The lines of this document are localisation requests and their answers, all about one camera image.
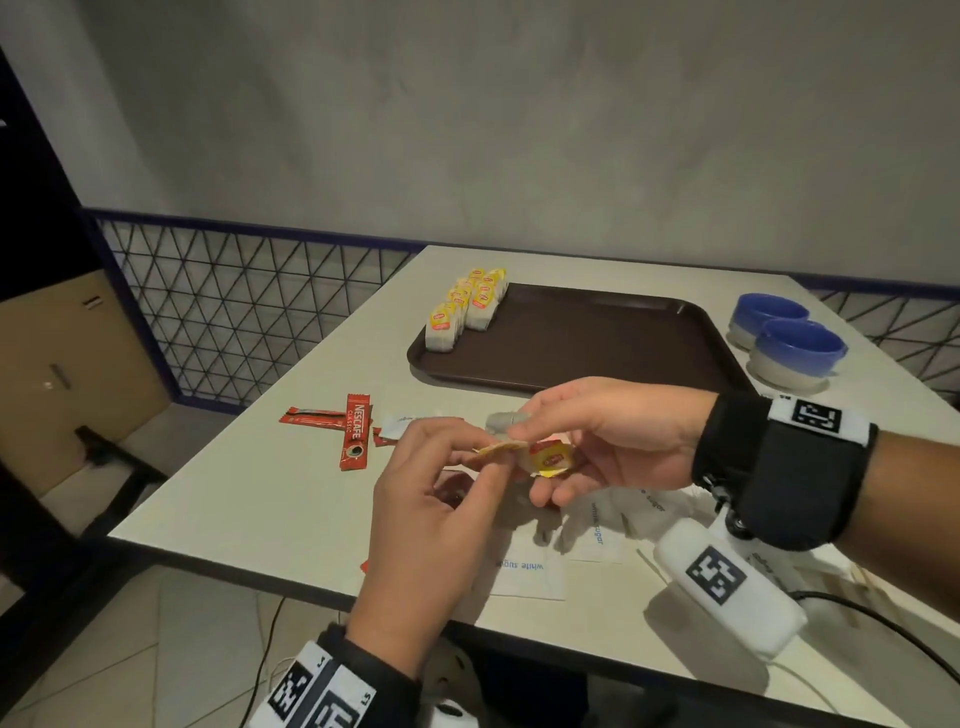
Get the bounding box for person's right hand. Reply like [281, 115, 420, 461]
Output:
[506, 377, 720, 510]

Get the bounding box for person's left hand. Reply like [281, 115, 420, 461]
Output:
[346, 417, 519, 680]

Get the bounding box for dark brown tray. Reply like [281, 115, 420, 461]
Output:
[407, 283, 759, 399]

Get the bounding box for pile of white sugar packets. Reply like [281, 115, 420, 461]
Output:
[378, 412, 856, 601]

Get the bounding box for pile of red coffee sticks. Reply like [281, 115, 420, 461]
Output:
[279, 393, 399, 575]

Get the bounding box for row of tea bags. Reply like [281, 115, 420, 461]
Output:
[425, 268, 475, 354]

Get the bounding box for person's right forearm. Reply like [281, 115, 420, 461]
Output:
[836, 431, 960, 624]

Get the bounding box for person's gray sneaker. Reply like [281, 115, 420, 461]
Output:
[438, 644, 481, 703]

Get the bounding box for black left wrist band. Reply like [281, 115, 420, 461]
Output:
[247, 623, 421, 728]

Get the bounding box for black wrist band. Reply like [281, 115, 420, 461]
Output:
[247, 623, 421, 728]
[691, 391, 879, 553]

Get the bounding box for black right wrist band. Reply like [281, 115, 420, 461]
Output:
[691, 391, 879, 553]

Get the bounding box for blue and white mug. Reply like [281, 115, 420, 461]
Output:
[747, 318, 849, 391]
[727, 293, 811, 350]

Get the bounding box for light wooden cabinet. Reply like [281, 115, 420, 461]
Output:
[0, 269, 172, 496]

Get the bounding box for dark blue metal locker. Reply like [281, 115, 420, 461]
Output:
[0, 44, 103, 301]

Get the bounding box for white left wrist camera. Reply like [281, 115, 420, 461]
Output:
[419, 697, 481, 728]

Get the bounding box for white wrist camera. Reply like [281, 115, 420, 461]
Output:
[653, 517, 808, 661]
[419, 697, 481, 728]

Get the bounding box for black cable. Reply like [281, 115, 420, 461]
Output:
[791, 590, 960, 669]
[239, 596, 286, 728]

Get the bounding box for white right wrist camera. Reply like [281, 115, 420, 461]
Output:
[653, 517, 808, 661]

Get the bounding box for black side table frame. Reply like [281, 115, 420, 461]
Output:
[0, 425, 168, 676]

